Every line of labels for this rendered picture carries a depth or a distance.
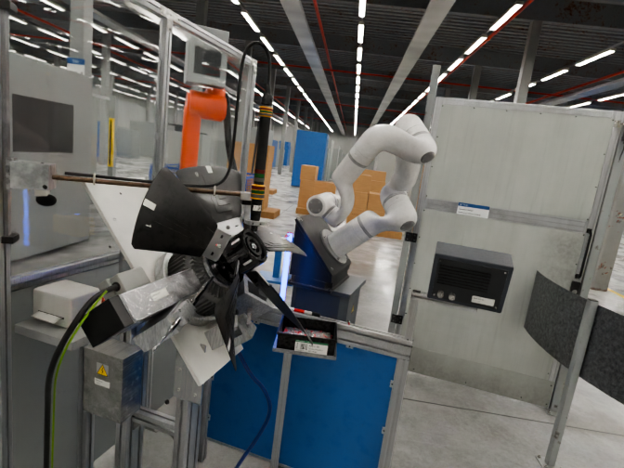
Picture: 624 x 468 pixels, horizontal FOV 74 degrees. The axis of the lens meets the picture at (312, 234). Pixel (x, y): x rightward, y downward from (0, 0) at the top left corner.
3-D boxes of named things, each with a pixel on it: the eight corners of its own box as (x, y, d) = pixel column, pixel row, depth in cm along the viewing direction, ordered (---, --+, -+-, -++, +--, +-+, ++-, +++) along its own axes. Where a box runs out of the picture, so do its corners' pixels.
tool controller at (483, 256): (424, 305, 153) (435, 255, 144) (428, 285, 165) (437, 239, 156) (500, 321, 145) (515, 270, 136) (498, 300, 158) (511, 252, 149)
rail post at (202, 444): (194, 460, 200) (206, 308, 185) (199, 455, 204) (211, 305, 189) (201, 462, 199) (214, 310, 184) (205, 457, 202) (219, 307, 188)
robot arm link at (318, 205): (341, 203, 174) (326, 188, 175) (331, 207, 162) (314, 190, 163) (328, 217, 177) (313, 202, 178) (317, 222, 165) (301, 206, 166)
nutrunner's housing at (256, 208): (249, 231, 132) (263, 83, 124) (247, 228, 136) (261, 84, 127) (260, 232, 133) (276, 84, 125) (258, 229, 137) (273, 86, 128)
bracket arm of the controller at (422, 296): (410, 299, 157) (411, 291, 156) (411, 296, 159) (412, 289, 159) (476, 313, 150) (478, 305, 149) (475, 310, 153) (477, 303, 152)
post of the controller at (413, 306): (403, 339, 160) (412, 291, 156) (404, 336, 163) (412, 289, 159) (411, 341, 159) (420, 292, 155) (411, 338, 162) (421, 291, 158)
